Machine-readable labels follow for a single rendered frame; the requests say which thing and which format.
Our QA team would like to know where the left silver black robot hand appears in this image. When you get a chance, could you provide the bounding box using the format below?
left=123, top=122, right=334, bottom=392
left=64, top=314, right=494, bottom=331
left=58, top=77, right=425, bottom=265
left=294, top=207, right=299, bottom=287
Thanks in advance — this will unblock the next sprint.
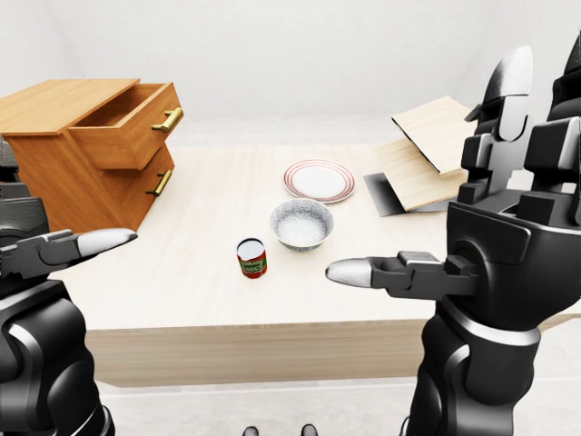
left=0, top=139, right=139, bottom=302

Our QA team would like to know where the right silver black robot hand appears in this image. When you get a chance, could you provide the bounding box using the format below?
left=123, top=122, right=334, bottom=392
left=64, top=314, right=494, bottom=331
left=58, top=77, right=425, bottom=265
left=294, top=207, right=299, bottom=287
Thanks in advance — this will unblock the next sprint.
left=324, top=35, right=581, bottom=332

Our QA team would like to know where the wooden cabinet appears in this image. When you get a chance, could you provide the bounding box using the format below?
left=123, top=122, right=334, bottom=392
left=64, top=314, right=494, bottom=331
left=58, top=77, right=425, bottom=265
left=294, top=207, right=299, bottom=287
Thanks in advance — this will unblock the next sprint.
left=0, top=78, right=177, bottom=233

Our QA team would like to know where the wooden drawer, shut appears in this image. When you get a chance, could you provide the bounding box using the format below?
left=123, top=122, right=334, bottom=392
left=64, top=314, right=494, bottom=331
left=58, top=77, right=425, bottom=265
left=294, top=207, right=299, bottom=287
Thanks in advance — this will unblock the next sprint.
left=96, top=144, right=176, bottom=233

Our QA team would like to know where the wooden drawer, open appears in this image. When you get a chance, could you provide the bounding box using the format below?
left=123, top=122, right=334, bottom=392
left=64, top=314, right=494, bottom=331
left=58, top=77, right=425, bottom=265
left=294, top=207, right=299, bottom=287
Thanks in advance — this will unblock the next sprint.
left=67, top=82, right=185, bottom=172

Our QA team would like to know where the pale wooden board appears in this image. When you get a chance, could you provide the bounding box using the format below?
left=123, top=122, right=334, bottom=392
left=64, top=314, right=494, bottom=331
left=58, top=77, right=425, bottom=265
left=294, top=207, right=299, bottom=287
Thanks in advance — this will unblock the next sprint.
left=390, top=94, right=480, bottom=177
left=373, top=135, right=469, bottom=213

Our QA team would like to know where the white plate with red rings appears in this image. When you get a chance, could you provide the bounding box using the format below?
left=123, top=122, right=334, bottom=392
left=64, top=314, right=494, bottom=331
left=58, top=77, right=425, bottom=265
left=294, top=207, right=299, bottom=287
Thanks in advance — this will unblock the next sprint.
left=283, top=158, right=357, bottom=204

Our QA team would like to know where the patterned grey bowl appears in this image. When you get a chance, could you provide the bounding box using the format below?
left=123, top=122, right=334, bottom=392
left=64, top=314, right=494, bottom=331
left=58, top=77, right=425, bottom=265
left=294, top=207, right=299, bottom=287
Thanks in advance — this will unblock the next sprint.
left=269, top=197, right=336, bottom=252

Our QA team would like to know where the red tomato sauce tin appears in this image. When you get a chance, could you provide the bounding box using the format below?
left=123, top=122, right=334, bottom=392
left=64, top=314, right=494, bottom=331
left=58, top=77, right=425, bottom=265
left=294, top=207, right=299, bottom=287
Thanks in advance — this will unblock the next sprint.
left=235, top=237, right=269, bottom=280

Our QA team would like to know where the brass drawer handle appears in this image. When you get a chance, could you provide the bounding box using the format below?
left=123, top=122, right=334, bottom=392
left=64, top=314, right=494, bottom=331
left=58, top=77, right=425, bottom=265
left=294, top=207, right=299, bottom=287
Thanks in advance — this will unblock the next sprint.
left=144, top=168, right=174, bottom=198
left=151, top=106, right=185, bottom=134

